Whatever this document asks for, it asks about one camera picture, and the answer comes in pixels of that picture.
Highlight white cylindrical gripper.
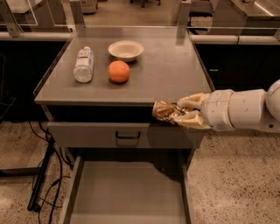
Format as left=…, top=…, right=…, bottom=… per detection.
left=173, top=89, right=235, bottom=131

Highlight orange gold can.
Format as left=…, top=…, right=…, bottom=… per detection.
left=152, top=101, right=186, bottom=123

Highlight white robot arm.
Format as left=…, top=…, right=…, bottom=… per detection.
left=174, top=80, right=280, bottom=133

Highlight grey top drawer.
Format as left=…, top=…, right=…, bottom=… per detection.
left=48, top=122, right=205, bottom=149

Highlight open grey middle drawer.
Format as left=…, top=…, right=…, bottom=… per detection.
left=58, top=153, right=195, bottom=224

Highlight grey drawer cabinet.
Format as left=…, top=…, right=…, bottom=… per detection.
left=32, top=25, right=219, bottom=165

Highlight orange fruit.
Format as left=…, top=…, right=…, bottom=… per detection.
left=108, top=60, right=130, bottom=83

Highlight white paper bowl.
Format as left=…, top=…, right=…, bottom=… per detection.
left=108, top=40, right=144, bottom=62

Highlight background grey workbench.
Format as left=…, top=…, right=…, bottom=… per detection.
left=208, top=0, right=280, bottom=36

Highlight clear plastic water bottle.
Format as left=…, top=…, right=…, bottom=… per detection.
left=73, top=46, right=95, bottom=83

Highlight black drawer handle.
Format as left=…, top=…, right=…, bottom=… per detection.
left=115, top=131, right=141, bottom=140

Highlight black table leg frame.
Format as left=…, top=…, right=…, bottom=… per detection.
left=0, top=138, right=54, bottom=213

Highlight black floor cables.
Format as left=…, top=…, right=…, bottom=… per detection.
left=27, top=121, right=74, bottom=224

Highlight white horizontal rail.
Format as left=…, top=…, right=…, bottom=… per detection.
left=0, top=32, right=280, bottom=46

